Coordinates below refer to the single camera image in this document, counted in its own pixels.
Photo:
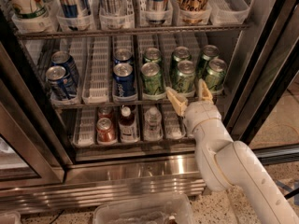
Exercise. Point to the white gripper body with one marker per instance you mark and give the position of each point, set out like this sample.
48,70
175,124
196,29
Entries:
201,113

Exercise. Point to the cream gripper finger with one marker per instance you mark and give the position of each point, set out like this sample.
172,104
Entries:
177,100
204,93

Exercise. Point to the green soda can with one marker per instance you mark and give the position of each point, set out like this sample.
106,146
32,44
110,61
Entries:
184,77

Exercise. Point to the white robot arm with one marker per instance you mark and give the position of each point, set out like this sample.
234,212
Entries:
224,162

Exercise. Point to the green can front right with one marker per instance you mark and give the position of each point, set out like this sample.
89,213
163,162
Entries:
214,74

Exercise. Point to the green can front left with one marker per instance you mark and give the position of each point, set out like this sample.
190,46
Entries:
153,82

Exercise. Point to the green can back right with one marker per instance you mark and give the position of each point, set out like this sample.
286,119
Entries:
208,53

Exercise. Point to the green can back middle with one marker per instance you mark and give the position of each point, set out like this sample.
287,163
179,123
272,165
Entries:
179,54

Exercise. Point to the green can back left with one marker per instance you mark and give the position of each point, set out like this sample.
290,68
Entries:
152,55

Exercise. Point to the blue can front centre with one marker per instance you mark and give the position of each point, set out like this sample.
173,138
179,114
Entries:
124,77

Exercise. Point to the blue can back centre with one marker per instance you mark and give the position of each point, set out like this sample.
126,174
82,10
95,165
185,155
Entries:
123,56

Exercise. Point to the red can back bottom shelf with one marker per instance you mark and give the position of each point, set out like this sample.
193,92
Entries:
105,112

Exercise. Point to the red can shelf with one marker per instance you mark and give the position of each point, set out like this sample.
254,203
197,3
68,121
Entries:
105,112
105,130

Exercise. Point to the red can front bottom shelf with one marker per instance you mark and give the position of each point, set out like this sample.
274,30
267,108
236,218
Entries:
105,130

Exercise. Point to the empty white tray middle shelf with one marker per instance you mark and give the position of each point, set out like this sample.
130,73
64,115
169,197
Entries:
96,82

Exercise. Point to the open fridge glass door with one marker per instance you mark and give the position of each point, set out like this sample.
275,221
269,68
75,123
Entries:
264,63

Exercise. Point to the stainless steel fridge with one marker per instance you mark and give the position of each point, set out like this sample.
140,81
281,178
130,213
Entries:
65,167

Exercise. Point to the blue can front far left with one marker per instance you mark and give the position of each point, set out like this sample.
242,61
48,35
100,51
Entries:
61,83

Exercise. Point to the blue can back far left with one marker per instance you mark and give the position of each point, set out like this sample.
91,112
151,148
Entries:
64,59

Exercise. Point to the blue silver tall can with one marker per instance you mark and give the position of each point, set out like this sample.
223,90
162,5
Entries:
75,8

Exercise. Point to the white tall can top shelf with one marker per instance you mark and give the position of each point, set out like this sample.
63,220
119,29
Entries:
28,9

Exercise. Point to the clear water bottle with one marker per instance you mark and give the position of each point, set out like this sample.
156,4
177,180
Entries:
153,124

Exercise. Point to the brown drink bottle white cap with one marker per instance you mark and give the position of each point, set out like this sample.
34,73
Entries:
128,126

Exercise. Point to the empty clear tray top right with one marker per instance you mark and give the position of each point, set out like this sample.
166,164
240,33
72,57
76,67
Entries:
226,12

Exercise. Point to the clear plastic bin on floor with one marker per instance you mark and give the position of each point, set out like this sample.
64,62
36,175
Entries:
151,209

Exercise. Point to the black stand leg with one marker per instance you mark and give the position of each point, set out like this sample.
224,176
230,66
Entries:
291,194

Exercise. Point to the clear container corner bottom left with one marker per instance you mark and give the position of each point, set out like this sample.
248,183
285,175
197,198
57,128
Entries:
10,218

